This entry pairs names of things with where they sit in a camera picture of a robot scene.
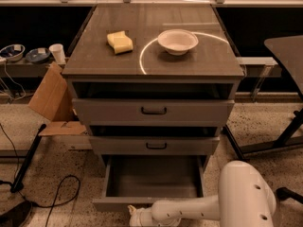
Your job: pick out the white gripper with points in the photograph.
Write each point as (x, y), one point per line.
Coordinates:
(141, 217)

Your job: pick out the grey bottom drawer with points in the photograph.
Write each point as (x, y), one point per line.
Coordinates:
(140, 180)

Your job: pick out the grey drawer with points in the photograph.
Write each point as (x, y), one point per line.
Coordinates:
(140, 180)
(153, 112)
(123, 145)

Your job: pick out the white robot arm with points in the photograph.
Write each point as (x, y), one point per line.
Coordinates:
(244, 199)

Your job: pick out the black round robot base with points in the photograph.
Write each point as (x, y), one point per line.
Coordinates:
(17, 216)

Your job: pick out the grey middle drawer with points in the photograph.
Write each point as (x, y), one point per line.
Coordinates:
(123, 145)

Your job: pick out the grey top drawer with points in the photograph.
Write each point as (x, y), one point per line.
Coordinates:
(153, 112)

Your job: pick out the grey drawer cabinet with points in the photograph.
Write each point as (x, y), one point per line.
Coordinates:
(210, 71)

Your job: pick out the black left stand leg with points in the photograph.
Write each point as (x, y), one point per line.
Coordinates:
(18, 182)

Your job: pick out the black stand leg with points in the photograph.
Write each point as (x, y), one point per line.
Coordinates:
(233, 143)
(18, 182)

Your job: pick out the black right stand leg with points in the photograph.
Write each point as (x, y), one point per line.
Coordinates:
(233, 143)

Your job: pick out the brown cardboard box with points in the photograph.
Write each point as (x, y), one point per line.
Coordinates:
(53, 102)

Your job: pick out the black caster foot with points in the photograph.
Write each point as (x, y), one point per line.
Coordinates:
(283, 193)

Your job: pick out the yellow sponge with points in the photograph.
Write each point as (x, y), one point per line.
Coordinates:
(120, 42)

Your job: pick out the white bowl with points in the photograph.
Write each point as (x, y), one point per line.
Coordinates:
(177, 42)

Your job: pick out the white paper cup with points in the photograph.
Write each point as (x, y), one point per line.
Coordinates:
(58, 53)

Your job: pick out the blue bowl right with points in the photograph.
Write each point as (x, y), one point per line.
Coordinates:
(38, 55)

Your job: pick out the blue bowl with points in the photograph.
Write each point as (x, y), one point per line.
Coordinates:
(38, 55)
(13, 52)

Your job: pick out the blue bowl left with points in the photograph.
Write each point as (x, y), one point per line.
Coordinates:
(13, 52)

